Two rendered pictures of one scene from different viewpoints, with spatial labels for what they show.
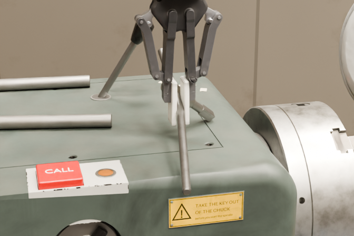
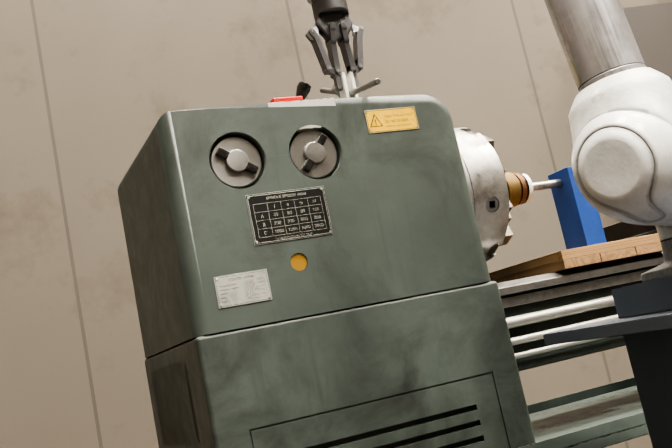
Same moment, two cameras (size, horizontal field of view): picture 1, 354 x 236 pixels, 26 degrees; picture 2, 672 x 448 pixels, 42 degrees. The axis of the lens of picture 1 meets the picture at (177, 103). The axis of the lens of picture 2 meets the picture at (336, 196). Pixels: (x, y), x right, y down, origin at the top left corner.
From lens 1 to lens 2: 119 cm
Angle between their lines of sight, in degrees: 32
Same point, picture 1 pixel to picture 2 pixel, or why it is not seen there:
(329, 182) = (471, 148)
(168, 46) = (333, 47)
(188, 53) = (347, 53)
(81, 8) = not seen: hidden behind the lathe
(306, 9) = not seen: hidden behind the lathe
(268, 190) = (430, 106)
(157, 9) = (320, 23)
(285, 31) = not seen: hidden behind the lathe
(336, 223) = (486, 175)
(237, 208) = (413, 119)
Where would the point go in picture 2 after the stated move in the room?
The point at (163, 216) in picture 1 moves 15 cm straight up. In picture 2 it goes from (363, 124) to (347, 50)
